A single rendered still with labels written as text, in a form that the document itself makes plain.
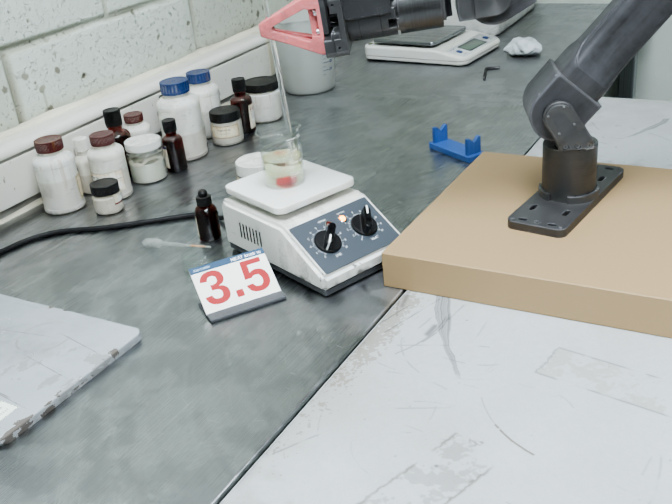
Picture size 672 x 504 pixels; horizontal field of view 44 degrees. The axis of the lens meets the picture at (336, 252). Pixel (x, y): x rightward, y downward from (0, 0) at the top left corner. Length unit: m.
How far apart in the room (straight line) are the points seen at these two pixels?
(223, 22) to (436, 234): 0.91
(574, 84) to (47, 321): 0.64
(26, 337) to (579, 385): 0.57
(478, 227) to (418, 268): 0.10
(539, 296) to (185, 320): 0.38
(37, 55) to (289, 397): 0.79
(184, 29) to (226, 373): 0.94
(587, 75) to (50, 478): 0.67
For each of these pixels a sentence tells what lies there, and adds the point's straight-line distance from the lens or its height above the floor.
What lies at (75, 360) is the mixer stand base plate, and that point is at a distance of 0.89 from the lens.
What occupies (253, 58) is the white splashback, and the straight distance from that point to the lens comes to 1.74.
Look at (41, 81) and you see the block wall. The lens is 1.39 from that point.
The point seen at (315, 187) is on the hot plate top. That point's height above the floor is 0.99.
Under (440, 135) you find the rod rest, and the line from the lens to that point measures 1.33.
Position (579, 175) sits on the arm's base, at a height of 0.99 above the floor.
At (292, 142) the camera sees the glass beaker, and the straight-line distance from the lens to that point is 0.97.
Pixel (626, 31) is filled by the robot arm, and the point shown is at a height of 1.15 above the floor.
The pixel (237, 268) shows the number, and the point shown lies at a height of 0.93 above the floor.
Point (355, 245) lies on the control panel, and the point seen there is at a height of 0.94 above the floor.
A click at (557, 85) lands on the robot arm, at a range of 0.94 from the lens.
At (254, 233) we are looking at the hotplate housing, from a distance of 0.99.
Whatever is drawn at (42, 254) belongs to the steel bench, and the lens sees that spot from 1.16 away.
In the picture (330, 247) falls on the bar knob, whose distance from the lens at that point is 0.92.
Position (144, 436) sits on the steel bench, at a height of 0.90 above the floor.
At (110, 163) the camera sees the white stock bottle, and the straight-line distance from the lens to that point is 1.26.
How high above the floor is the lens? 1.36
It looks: 27 degrees down
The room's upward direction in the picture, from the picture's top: 6 degrees counter-clockwise
